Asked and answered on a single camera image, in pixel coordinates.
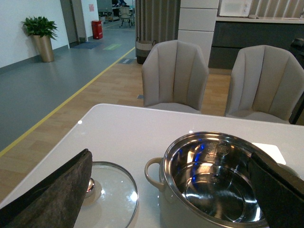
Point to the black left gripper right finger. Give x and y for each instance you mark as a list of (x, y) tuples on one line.
[(279, 193)]

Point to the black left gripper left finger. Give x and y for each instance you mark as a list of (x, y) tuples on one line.
[(55, 202)]

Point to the glass pot lid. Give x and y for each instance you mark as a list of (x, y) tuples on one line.
[(111, 199)]

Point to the white electric cooking pot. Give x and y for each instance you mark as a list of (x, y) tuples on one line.
[(204, 183)]

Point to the right beige upholstered chair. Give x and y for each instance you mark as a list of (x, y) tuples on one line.
[(261, 85)]

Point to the beige upholstered chair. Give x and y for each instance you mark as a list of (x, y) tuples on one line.
[(174, 77), (261, 85)]

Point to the left beige upholstered chair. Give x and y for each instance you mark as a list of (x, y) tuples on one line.
[(174, 77)]

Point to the dark kitchen counter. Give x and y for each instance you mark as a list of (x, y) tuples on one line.
[(231, 35)]

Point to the potted green plant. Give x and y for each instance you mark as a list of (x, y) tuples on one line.
[(42, 30)]

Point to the woven laundry basket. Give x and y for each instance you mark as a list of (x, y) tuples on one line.
[(142, 49)]

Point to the red trash bin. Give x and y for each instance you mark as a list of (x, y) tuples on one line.
[(97, 29)]

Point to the white pillar cabinet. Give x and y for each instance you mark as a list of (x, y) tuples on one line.
[(197, 23)]

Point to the white microwave oven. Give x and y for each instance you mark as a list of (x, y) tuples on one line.
[(234, 8)]

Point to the grey office chair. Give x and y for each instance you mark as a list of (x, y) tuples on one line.
[(125, 15)]

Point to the grey curtain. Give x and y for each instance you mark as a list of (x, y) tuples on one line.
[(157, 20)]

